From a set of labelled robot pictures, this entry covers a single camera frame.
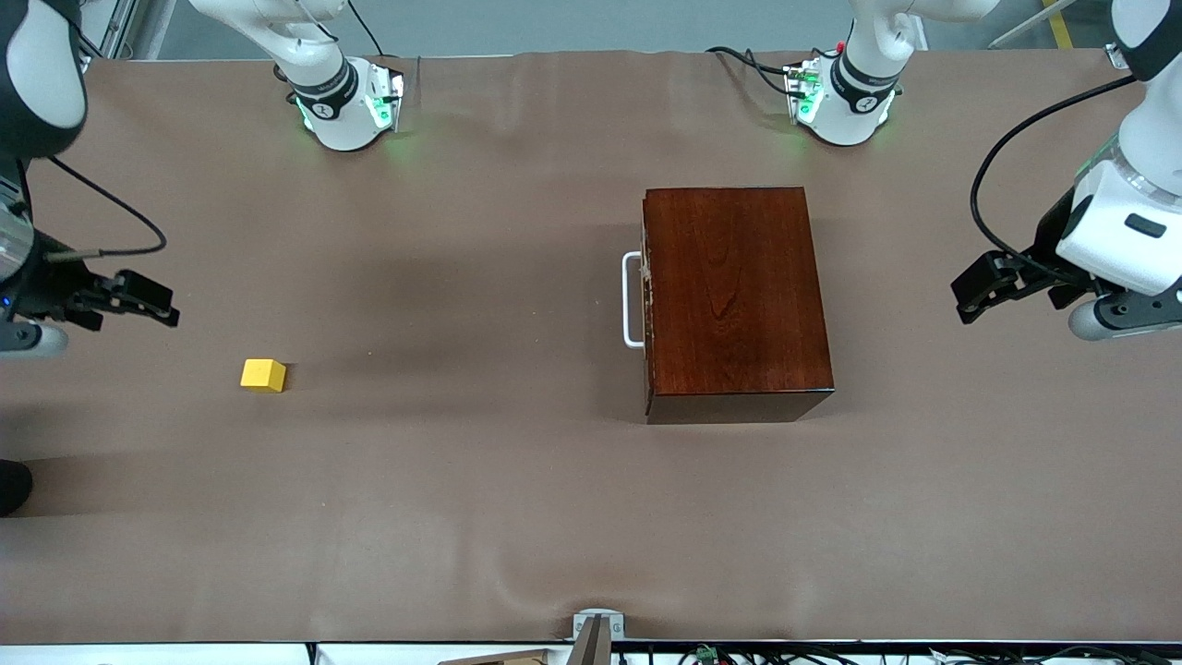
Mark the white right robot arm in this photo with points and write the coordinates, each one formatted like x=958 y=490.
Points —
x=337 y=120

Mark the grey metal clamp bracket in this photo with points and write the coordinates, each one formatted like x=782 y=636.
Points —
x=598 y=623

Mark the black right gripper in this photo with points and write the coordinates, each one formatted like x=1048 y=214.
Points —
x=46 y=284

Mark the aluminium frame profile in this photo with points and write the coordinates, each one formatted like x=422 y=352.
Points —
x=111 y=28
x=1115 y=57

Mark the brown table cover sheet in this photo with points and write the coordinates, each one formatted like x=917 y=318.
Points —
x=416 y=480

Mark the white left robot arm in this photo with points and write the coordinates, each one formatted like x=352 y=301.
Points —
x=854 y=111

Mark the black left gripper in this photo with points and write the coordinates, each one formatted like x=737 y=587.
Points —
x=1050 y=242

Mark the dark red wooden cabinet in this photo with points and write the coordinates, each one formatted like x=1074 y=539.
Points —
x=739 y=296

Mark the yellow block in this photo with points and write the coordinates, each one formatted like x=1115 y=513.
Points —
x=263 y=376

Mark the black round object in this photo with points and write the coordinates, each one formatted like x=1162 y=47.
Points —
x=11 y=488

